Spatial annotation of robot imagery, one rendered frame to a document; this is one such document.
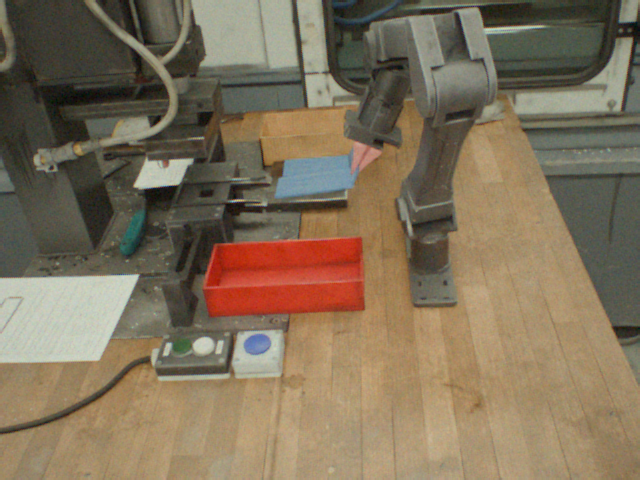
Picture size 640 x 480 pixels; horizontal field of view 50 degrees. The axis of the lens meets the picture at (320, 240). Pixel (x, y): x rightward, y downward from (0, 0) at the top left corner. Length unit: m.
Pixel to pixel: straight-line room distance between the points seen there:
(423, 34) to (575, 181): 1.15
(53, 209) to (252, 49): 0.74
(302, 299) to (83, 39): 0.52
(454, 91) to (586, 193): 1.17
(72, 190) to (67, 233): 0.10
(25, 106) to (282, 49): 0.78
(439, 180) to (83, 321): 0.61
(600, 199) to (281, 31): 0.97
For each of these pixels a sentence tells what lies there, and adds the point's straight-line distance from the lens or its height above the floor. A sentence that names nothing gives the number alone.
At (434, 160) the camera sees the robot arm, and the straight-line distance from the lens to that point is 0.97.
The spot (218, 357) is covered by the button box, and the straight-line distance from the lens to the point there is 1.00.
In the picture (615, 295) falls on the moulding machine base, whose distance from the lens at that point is 2.24.
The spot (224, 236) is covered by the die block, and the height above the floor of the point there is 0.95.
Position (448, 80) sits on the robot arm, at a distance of 0.87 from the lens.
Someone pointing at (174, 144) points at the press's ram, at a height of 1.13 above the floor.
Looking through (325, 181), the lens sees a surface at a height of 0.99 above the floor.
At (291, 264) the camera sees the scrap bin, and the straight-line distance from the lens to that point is 1.17.
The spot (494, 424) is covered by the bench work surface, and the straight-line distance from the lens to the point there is 0.93.
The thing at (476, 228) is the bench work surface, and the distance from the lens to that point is 1.26.
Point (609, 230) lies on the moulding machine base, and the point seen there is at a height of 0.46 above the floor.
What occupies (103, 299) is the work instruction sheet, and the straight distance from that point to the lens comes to 1.22.
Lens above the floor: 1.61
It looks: 35 degrees down
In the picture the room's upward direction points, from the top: 7 degrees counter-clockwise
